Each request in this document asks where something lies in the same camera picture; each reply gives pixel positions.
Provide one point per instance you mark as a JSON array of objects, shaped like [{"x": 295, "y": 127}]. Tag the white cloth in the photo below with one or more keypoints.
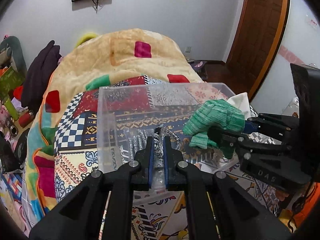
[{"x": 241, "y": 102}]

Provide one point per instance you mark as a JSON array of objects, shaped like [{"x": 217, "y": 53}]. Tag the clear plastic box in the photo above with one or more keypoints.
[{"x": 128, "y": 115}]

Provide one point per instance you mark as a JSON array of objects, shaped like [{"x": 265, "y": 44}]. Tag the wall power socket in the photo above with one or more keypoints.
[{"x": 188, "y": 49}]

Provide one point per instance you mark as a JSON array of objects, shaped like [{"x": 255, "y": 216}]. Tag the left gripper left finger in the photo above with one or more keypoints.
[{"x": 100, "y": 207}]

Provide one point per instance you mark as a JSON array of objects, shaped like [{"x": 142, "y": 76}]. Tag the green dinosaur plush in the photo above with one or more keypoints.
[{"x": 12, "y": 55}]

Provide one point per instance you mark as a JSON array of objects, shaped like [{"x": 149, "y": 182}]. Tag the green bottle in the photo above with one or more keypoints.
[{"x": 11, "y": 109}]

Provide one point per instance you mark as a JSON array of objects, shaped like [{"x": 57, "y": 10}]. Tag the wooden door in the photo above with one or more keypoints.
[{"x": 256, "y": 42}]

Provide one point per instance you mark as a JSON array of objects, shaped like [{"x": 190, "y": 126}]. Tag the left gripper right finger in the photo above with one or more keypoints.
[{"x": 217, "y": 207}]

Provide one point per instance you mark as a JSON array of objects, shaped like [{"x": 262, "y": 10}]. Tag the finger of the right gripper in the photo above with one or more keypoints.
[
  {"x": 278, "y": 127},
  {"x": 242, "y": 144}
]

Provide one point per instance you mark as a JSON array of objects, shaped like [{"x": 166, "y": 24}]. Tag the beige fleece blanket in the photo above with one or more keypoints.
[{"x": 101, "y": 61}]

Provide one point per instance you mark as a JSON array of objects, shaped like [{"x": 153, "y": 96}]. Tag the patchwork patterned bedsheet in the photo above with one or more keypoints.
[{"x": 155, "y": 215}]

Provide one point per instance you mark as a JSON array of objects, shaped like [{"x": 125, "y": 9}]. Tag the dark purple garment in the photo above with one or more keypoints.
[{"x": 38, "y": 76}]

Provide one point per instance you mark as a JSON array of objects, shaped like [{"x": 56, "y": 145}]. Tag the green knitted cloth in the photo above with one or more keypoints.
[{"x": 217, "y": 114}]

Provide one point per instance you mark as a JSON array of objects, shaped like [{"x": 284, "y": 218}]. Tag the red cylinder can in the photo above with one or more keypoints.
[{"x": 25, "y": 119}]

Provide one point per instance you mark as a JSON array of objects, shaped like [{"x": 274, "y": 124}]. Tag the green cardboard box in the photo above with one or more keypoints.
[{"x": 9, "y": 81}]

